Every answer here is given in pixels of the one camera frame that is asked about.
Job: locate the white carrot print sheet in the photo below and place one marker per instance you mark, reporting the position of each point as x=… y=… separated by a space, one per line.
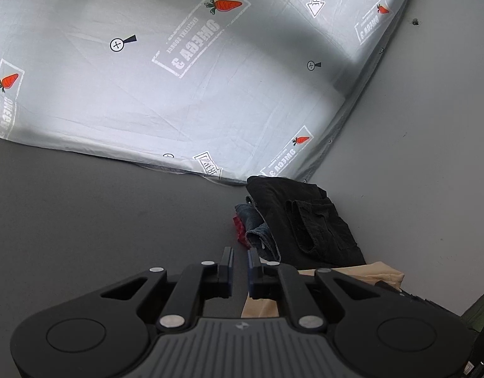
x=226 y=89

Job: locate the red folded garment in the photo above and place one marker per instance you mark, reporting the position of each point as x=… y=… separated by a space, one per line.
x=241 y=232

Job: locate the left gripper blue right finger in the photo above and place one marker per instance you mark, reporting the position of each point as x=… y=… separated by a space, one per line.
x=279 y=290

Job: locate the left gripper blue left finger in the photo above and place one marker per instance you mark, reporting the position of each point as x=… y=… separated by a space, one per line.
x=197 y=284

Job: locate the blue denim folded garment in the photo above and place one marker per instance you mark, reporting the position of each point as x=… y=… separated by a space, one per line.
x=258 y=232

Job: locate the black folded garment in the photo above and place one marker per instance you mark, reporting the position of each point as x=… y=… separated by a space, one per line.
x=304 y=223

